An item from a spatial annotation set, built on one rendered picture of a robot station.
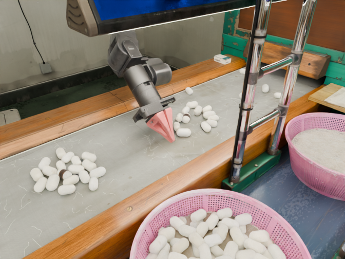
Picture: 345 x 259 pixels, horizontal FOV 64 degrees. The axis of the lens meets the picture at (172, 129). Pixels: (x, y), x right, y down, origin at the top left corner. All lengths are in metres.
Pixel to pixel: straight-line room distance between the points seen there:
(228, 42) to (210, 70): 0.23
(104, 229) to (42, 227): 0.12
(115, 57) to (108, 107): 0.17
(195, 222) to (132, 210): 0.12
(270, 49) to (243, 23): 0.19
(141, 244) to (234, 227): 0.16
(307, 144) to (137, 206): 0.47
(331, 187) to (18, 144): 0.72
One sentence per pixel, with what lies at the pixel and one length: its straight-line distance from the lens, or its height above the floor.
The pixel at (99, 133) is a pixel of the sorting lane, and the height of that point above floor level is 0.74.
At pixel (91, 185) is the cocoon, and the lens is 0.57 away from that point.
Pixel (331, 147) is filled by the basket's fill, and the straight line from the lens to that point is 0.79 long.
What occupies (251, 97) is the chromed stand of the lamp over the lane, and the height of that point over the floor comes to 0.92.
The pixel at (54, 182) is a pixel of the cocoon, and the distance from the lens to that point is 0.60.
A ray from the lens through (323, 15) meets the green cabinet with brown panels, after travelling 1.05.
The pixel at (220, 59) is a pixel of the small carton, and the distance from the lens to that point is 1.13.
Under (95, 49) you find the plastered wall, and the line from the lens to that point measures 2.93.
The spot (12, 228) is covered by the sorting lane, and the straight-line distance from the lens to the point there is 0.58.
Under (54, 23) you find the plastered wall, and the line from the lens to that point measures 2.74.
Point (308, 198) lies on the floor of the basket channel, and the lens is 0.71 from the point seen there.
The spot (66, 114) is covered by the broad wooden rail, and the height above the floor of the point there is 0.76.
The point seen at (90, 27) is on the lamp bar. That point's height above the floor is 1.05.
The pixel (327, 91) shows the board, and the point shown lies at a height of 0.78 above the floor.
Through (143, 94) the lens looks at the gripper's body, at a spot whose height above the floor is 0.86.
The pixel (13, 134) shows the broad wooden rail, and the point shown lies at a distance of 0.78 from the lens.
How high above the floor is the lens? 1.15
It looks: 34 degrees down
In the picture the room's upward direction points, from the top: straight up
